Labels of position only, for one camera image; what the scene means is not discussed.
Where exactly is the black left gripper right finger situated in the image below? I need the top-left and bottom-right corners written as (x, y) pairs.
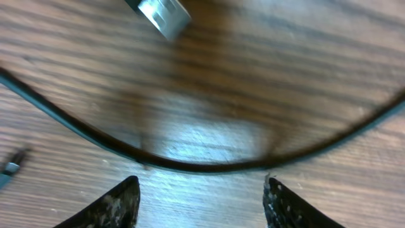
top-left (263, 175), bottom-right (344, 228)

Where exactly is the thin black USB cable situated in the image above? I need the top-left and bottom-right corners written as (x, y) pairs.
top-left (0, 0), bottom-right (405, 191)

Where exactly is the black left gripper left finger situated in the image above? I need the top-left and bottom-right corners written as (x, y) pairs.
top-left (54, 175), bottom-right (140, 228)

